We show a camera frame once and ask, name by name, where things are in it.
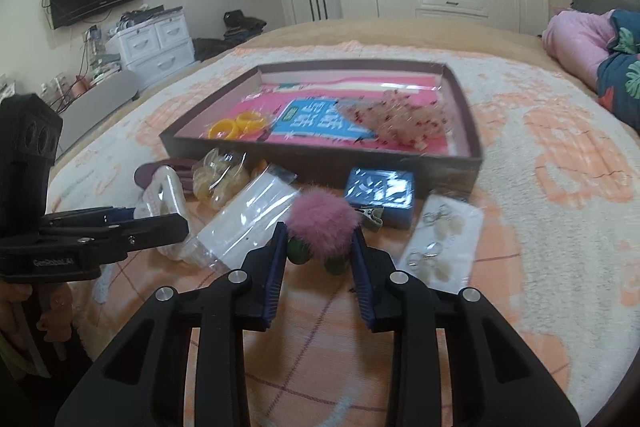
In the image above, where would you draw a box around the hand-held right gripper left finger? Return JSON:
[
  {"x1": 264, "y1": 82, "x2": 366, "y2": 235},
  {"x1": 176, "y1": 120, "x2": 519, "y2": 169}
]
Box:
[{"x1": 54, "y1": 222, "x2": 290, "y2": 427}]

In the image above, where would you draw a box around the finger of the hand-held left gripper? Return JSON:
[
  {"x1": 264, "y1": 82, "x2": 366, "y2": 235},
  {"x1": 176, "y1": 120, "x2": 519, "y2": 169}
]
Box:
[
  {"x1": 40, "y1": 213, "x2": 191, "y2": 264},
  {"x1": 42, "y1": 206, "x2": 137, "y2": 230}
]

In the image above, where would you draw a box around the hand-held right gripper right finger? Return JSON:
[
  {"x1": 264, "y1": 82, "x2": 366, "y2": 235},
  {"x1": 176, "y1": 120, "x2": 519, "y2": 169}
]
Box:
[{"x1": 350, "y1": 229, "x2": 581, "y2": 427}]

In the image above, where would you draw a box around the maroon hair clip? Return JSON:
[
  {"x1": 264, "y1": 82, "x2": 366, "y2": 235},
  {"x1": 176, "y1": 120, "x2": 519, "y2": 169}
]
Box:
[{"x1": 134, "y1": 159, "x2": 201, "y2": 195}]

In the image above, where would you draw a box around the pink pompom hair clip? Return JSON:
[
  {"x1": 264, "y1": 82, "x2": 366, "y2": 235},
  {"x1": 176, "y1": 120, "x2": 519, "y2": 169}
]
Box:
[{"x1": 285, "y1": 189, "x2": 386, "y2": 265}]

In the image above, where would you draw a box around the blue square box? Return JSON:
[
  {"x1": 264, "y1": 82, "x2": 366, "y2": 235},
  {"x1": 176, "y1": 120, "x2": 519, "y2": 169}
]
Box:
[{"x1": 342, "y1": 166, "x2": 416, "y2": 230}]

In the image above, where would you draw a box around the brown shallow box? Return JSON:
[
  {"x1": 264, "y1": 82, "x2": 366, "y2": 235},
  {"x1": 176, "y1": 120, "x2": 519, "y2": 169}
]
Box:
[{"x1": 159, "y1": 61, "x2": 483, "y2": 200}]

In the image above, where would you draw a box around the person's left hand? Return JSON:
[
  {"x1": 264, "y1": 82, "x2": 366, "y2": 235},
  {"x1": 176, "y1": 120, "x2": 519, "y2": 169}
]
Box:
[{"x1": 0, "y1": 279, "x2": 76, "y2": 358}]

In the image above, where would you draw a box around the white heart-shaped ornament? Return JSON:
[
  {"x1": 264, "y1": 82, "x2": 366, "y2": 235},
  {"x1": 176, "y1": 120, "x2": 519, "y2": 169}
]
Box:
[{"x1": 135, "y1": 167, "x2": 188, "y2": 219}]

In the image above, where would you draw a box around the clear plastic bag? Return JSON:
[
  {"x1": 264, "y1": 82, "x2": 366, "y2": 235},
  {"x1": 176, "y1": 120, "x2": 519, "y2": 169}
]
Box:
[{"x1": 165, "y1": 164, "x2": 301, "y2": 270}]

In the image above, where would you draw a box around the grey padded board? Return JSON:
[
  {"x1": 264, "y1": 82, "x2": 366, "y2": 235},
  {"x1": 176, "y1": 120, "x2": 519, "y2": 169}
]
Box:
[{"x1": 52, "y1": 69, "x2": 141, "y2": 160}]

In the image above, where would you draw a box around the bag of pale bead ornaments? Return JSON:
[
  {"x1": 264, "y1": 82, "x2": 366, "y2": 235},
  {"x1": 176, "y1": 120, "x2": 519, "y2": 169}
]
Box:
[{"x1": 192, "y1": 147, "x2": 251, "y2": 208}]

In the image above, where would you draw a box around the clear bag of earrings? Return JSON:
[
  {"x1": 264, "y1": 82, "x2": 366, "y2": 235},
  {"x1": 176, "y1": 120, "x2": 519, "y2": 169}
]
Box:
[{"x1": 400, "y1": 194, "x2": 486, "y2": 293}]

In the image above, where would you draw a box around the pink beaded scrunchie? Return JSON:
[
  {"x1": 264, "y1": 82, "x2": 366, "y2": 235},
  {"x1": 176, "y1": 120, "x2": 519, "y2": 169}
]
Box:
[{"x1": 335, "y1": 89, "x2": 448, "y2": 152}]

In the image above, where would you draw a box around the blue printed card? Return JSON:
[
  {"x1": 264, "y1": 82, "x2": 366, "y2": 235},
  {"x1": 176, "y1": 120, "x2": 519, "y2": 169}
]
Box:
[{"x1": 272, "y1": 98, "x2": 378, "y2": 142}]

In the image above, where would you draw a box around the white drawer cabinet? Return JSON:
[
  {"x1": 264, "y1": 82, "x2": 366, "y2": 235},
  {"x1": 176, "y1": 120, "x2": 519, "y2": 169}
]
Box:
[{"x1": 105, "y1": 9, "x2": 196, "y2": 92}]

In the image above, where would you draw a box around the dark bag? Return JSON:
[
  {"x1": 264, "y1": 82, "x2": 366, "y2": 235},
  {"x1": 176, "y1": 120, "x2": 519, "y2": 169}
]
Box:
[{"x1": 192, "y1": 37, "x2": 236, "y2": 62}]

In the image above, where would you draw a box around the dark clothes pile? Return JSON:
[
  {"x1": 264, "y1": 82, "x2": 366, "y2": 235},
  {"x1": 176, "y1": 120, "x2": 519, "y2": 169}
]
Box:
[{"x1": 222, "y1": 9, "x2": 267, "y2": 42}]

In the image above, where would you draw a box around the beige bed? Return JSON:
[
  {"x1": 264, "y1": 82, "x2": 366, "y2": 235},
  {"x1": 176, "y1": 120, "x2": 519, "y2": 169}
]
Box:
[{"x1": 45, "y1": 16, "x2": 640, "y2": 427}]

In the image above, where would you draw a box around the pink quilt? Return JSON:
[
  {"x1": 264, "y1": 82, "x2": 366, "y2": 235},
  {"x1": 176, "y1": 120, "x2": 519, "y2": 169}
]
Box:
[{"x1": 542, "y1": 9, "x2": 626, "y2": 90}]

